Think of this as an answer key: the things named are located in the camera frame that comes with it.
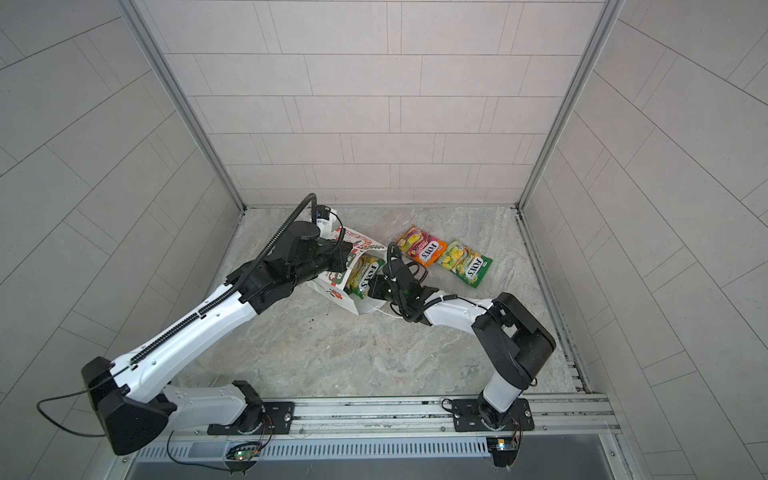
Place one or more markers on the right circuit board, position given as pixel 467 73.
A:
pixel 503 450

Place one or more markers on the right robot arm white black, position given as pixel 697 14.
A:
pixel 516 343

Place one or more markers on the left circuit board green led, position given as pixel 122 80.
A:
pixel 244 452

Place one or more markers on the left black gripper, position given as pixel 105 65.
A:
pixel 339 255

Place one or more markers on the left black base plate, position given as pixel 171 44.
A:
pixel 270 418

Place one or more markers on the white paper bag with flower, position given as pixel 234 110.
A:
pixel 331 285

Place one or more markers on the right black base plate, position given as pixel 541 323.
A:
pixel 468 414

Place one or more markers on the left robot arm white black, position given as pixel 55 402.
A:
pixel 132 396

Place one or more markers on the green Fox's spring tea bag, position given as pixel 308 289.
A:
pixel 465 263

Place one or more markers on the orange Fox's fruits candy bag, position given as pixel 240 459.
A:
pixel 420 246

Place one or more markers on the white vent grille strip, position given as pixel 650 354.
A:
pixel 322 449

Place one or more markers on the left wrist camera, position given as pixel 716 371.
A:
pixel 327 221

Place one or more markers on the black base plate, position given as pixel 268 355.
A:
pixel 270 418
pixel 468 414

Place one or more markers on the aluminium mounting rail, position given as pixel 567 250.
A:
pixel 421 416

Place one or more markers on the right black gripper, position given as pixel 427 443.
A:
pixel 377 292

